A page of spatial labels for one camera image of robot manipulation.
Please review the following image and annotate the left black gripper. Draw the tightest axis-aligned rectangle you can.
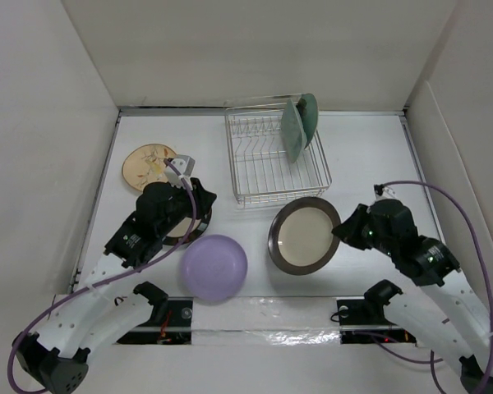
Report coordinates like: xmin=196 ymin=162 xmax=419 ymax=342
xmin=158 ymin=176 xmax=215 ymax=237

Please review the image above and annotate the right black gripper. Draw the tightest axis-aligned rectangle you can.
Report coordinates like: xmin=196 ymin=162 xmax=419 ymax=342
xmin=330 ymin=203 xmax=397 ymax=258

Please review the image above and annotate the brown rimmed cream plate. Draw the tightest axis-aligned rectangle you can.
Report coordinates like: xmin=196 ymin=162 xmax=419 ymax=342
xmin=268 ymin=197 xmax=341 ymax=276

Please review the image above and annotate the teal rectangular ceramic plate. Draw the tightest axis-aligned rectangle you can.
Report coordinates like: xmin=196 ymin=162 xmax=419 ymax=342
xmin=280 ymin=95 xmax=310 ymax=163

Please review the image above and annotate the teal round plate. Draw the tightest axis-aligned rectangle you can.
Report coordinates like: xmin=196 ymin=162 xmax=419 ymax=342
xmin=297 ymin=93 xmax=319 ymax=148

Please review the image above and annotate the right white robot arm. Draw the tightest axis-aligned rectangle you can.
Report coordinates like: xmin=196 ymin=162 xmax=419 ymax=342
xmin=332 ymin=199 xmax=493 ymax=393

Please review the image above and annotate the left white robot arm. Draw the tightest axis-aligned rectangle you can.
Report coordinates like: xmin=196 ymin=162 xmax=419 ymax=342
xmin=7 ymin=177 xmax=217 ymax=393

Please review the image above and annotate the black mosaic rimmed plate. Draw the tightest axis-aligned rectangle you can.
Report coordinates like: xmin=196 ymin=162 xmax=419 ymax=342
xmin=163 ymin=210 xmax=212 ymax=246

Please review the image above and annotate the tan floral round plate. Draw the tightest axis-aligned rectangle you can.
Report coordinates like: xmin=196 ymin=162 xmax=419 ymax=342
xmin=122 ymin=144 xmax=177 ymax=192

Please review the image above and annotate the purple plastic plate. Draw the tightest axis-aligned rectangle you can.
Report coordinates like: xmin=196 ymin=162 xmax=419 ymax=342
xmin=180 ymin=235 xmax=248 ymax=302

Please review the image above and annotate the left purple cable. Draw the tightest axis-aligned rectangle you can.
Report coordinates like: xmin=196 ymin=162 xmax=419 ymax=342
xmin=6 ymin=158 xmax=196 ymax=392

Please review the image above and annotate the purple cable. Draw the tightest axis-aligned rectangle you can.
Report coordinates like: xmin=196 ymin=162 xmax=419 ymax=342
xmin=371 ymin=180 xmax=493 ymax=394
xmin=6 ymin=158 xmax=196 ymax=392

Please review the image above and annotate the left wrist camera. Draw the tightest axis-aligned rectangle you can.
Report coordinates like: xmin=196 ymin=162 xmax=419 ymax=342
xmin=164 ymin=155 xmax=196 ymax=188

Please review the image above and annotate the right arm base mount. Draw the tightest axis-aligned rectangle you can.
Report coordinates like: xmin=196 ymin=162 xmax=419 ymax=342
xmin=331 ymin=297 xmax=417 ymax=345

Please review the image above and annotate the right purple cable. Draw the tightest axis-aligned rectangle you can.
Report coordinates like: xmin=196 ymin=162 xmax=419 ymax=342
xmin=371 ymin=180 xmax=493 ymax=394

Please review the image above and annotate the metal wire dish rack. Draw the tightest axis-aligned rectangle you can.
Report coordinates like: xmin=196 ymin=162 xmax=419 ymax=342
xmin=223 ymin=94 xmax=332 ymax=208

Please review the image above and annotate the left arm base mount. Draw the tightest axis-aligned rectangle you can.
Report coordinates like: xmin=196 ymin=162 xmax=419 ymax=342
xmin=117 ymin=298 xmax=193 ymax=346

